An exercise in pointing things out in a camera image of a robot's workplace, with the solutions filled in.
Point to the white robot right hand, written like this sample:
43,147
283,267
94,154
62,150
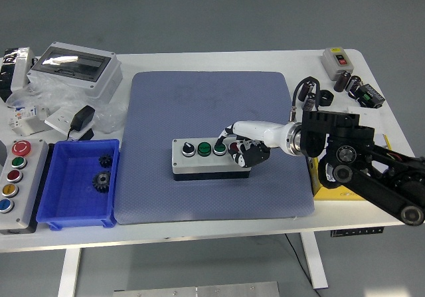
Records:
259,129

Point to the grey four-control button box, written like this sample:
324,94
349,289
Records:
206,164

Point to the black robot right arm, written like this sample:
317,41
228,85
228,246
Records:
348,144

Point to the grey five-button control station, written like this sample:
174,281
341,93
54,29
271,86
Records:
28,190

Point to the black cylindrical capacitor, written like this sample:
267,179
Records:
306,91
342,81
310,102
353,84

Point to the black hex nut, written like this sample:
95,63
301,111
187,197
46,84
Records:
326,98

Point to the blue-grey table mat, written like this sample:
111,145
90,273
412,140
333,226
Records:
186,111

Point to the yellow and white cardboard box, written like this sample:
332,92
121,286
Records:
335,195

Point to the black module green terminal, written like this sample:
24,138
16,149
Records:
370,96

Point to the black table control panel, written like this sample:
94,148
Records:
357,232

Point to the white table leg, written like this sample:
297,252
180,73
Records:
315,260
69,273

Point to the small black bevel gear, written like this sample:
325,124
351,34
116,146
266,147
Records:
105,160

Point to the large black bevel gear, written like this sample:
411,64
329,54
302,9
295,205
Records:
102,181

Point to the grey distribution box clear lid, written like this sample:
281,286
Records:
96,77

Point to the silver metal plate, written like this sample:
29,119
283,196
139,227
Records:
199,290

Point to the black power adapter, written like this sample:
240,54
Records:
83,117

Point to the blue plastic bin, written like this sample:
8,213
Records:
76,180

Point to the clear plastic bag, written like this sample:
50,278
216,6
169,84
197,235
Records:
46,92

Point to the white circuit breaker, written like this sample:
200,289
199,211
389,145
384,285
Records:
26,121

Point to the white rectangular box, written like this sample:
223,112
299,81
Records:
21,69

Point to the black shiny package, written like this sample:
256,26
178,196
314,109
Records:
5,74

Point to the grey two-button switch box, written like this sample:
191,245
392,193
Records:
332,62

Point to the white wall socket panel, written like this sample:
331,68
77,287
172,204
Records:
58,119

